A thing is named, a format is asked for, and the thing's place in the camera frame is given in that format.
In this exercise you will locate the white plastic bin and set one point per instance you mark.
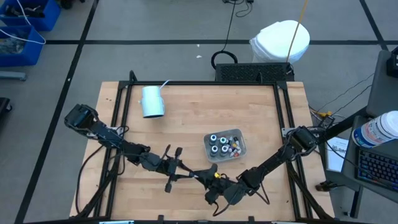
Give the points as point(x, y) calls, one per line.
point(210, 152)

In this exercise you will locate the black caster base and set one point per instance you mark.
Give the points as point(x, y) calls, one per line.
point(3, 107)

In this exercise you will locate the white bucket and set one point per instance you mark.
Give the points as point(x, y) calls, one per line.
point(280, 40)

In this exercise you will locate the silver aluminium extrusion piece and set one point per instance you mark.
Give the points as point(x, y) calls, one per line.
point(287, 222)
point(116, 222)

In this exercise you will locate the black aluminium table frame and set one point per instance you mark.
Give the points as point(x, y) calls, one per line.
point(202, 83)

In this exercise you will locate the small orange bottle yellow label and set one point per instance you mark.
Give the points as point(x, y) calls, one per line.
point(217, 175)

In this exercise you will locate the large green food coloring bottle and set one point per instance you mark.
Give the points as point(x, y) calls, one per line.
point(223, 141)

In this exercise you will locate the computer keyboard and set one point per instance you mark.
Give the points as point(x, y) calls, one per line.
point(379, 168)

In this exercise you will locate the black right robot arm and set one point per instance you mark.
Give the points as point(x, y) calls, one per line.
point(280, 155)

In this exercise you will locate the white paper sheet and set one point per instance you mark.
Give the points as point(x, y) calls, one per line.
point(334, 158)

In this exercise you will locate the black mesh computer case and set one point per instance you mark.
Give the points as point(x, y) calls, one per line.
point(248, 72)

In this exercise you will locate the small red label bottle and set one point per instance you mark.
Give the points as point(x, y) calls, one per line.
point(238, 150)

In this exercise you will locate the white wipes canister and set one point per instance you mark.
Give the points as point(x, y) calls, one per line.
point(376, 130)

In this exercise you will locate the black electronic device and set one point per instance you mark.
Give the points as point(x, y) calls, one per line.
point(393, 62)

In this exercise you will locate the blue storage bin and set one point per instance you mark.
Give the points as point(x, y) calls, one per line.
point(31, 57)
point(53, 15)

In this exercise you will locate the grey metal bar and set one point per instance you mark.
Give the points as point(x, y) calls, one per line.
point(12, 76)

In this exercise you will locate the white cylindrical projector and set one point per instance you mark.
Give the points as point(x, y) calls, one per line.
point(152, 101)

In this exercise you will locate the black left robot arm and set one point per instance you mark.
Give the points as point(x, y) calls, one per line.
point(105, 135)

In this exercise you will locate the small violet bottle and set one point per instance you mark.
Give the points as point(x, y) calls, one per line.
point(230, 140)

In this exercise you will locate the small black bottle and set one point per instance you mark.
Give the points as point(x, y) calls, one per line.
point(236, 139)

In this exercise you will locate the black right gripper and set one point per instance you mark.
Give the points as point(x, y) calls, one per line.
point(228, 189)

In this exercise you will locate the grey desk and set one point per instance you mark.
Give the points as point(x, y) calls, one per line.
point(349, 161)
point(382, 87)

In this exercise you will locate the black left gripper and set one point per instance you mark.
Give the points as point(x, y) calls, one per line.
point(164, 165)

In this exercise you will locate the large violet food coloring bottle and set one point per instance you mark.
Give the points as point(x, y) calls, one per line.
point(224, 149)

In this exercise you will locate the large blue food coloring bottle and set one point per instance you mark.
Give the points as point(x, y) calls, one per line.
point(213, 138)

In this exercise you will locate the black desk foot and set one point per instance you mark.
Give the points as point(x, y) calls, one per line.
point(326, 186)

